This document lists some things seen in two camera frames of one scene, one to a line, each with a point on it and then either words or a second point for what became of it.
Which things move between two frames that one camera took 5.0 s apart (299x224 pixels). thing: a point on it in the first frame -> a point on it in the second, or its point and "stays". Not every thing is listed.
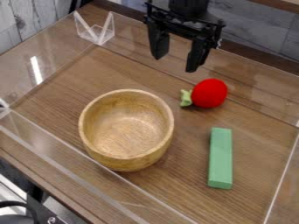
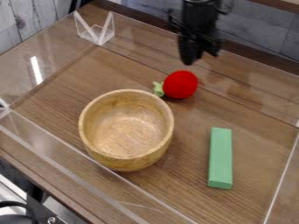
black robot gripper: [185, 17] -> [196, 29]
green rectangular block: [219, 159] stays
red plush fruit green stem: [208, 94] -> [179, 85]
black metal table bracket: [41, 213] stays
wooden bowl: [125, 127] stays
